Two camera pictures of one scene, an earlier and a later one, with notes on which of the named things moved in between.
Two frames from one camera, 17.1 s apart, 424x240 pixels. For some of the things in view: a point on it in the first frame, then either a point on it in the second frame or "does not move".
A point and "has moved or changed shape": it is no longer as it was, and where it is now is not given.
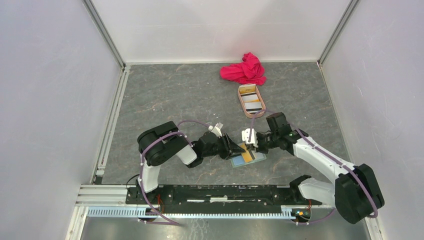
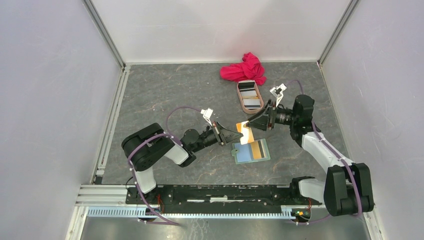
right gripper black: x=259 y=148 to x=264 y=121
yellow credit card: x=246 y=155 has moved or changed shape
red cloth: x=250 y=71 does not move
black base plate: x=172 y=196 does not move
